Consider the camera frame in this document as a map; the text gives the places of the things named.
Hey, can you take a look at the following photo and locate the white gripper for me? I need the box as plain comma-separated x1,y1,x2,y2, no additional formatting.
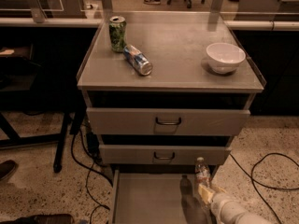
198,184,240,224

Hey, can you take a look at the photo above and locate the clear plastic water bottle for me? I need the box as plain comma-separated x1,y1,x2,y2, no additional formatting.
195,157,210,200

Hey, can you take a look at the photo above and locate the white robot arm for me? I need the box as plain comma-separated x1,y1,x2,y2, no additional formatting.
198,184,272,224

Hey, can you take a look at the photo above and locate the grey bottom drawer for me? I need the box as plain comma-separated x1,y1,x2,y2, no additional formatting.
108,170,217,224

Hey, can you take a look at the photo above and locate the grey drawer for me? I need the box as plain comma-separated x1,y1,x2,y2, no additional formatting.
87,107,250,136
108,170,217,224
100,145,230,165

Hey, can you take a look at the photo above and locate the grey middle drawer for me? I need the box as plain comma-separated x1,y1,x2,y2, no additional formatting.
100,145,230,165

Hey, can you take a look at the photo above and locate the grey drawer cabinet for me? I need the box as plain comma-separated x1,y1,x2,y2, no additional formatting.
78,12,264,172

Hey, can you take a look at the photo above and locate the grey top drawer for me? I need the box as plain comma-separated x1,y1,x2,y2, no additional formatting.
87,107,250,136

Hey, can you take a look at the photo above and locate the black power adapter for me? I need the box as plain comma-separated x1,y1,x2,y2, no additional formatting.
86,133,99,157

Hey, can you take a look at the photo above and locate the white bowl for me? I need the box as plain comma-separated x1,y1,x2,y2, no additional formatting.
206,43,246,74

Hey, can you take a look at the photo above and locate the blue soda can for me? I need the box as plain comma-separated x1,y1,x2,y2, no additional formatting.
123,44,153,76

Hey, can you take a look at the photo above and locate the dark shoe bottom left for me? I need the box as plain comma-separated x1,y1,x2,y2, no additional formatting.
0,214,75,224

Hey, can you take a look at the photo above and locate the green soda can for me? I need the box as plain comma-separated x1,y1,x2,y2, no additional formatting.
109,16,126,52

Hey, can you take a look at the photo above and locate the black sneaker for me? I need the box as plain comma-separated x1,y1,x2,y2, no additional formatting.
144,0,161,5

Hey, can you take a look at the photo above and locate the brown shoe left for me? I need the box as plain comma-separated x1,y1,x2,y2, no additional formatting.
0,160,17,180

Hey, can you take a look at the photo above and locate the black floor cable left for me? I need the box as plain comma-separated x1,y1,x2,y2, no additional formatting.
70,128,114,224

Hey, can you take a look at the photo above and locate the black table leg frame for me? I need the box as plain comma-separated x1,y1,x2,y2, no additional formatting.
0,113,70,173

